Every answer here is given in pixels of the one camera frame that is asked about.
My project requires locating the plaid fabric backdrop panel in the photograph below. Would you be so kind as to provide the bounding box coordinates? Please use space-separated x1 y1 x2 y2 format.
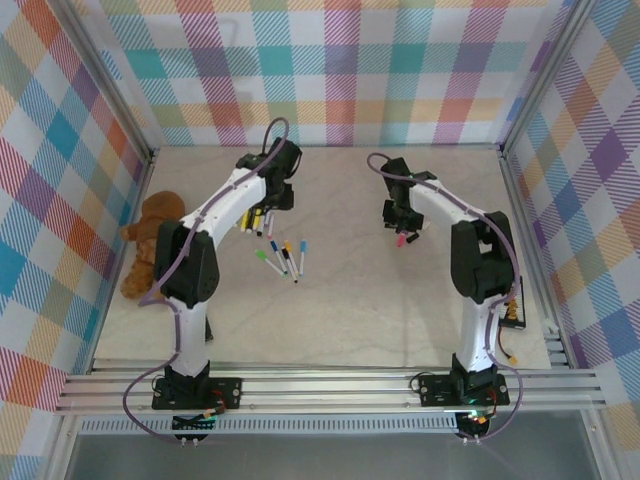
504 0 640 480
79 0 576 149
0 0 151 480

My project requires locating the green whiteboard marker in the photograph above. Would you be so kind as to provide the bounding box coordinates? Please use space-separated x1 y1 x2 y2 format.
261 255 288 278

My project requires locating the black power board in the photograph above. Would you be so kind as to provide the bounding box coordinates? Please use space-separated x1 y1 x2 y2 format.
498 277 530 332

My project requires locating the brown plush toy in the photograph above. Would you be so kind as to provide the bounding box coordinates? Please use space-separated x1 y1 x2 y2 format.
118 189 189 301

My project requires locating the black controller board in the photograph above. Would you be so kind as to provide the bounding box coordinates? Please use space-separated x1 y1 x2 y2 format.
171 412 225 447
453 408 497 444

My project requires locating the aluminium table edge rail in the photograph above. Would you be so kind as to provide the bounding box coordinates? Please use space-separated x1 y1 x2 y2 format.
88 149 160 374
499 147 569 370

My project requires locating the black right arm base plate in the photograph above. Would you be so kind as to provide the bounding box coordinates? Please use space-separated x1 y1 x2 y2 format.
416 373 508 408

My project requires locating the wide aluminium base rail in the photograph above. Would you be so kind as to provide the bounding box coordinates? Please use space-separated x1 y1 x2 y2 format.
53 366 609 417

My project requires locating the aluminium frame post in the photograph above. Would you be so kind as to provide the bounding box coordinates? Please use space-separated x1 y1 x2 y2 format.
498 0 599 160
48 0 157 161

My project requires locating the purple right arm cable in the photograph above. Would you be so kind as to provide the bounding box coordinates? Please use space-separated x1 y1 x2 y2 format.
366 152 524 445

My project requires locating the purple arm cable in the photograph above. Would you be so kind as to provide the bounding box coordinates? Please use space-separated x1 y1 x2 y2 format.
122 117 292 445
366 152 524 445

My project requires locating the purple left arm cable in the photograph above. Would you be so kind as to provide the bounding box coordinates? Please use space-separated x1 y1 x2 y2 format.
122 117 292 445

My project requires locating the slotted grey cable duct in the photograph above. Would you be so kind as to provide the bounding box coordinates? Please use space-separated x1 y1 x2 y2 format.
78 416 460 435

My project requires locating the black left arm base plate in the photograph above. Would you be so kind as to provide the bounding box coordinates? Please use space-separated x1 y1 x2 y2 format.
151 377 245 412

